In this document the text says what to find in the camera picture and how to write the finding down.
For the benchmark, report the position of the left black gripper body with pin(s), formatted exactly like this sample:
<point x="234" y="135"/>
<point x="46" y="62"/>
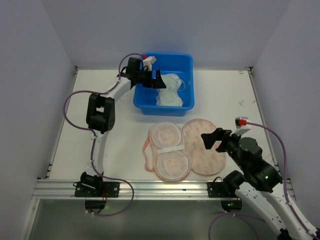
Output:
<point x="149" y="79"/>

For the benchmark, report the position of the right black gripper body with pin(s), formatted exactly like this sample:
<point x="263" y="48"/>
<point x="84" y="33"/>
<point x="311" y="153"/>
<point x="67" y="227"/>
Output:
<point x="222" y="141"/>

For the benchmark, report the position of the light green bra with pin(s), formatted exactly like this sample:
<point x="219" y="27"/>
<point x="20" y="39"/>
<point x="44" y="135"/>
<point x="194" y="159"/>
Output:
<point x="169" y="96"/>

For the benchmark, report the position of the floral mesh laundry bag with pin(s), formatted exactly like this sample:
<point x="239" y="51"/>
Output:
<point x="172" y="152"/>

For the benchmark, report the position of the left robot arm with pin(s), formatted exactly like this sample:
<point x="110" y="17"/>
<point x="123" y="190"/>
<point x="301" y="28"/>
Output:
<point x="101" y="113"/>

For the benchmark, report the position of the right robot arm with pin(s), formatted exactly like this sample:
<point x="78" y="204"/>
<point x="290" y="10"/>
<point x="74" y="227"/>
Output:
<point x="260" y="185"/>

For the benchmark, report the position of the blue plastic bin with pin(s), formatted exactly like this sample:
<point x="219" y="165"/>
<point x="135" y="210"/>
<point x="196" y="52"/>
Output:
<point x="180" y="64"/>

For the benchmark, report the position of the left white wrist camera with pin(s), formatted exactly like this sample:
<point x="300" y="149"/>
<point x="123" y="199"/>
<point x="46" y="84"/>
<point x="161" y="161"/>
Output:
<point x="148" y="62"/>

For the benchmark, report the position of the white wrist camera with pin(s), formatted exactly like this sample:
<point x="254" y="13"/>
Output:
<point x="148" y="62"/>
<point x="241" y="126"/>

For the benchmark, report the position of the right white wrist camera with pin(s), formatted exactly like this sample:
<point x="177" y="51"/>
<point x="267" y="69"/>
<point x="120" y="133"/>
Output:
<point x="241" y="126"/>

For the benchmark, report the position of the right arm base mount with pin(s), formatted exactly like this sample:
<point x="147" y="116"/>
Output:
<point x="229" y="202"/>

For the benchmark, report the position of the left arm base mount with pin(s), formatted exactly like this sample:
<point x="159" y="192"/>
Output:
<point x="96" y="199"/>

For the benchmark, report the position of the aluminium mounting rail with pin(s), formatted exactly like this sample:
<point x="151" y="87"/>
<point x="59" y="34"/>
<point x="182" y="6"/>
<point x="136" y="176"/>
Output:
<point x="52" y="189"/>

